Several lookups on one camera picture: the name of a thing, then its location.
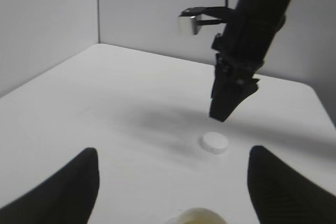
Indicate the white strawberry yogurt bottle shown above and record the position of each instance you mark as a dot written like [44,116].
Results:
[197,215]

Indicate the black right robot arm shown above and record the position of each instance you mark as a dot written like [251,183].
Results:
[256,16]

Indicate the white plastic bottle cap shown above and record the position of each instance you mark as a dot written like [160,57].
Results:
[214,142]

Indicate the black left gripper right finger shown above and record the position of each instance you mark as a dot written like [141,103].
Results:
[280,194]

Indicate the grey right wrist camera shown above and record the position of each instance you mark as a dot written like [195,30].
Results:
[192,19]

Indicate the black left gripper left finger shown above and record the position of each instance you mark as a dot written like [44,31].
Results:
[68,196]

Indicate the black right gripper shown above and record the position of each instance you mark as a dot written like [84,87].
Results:
[237,61]

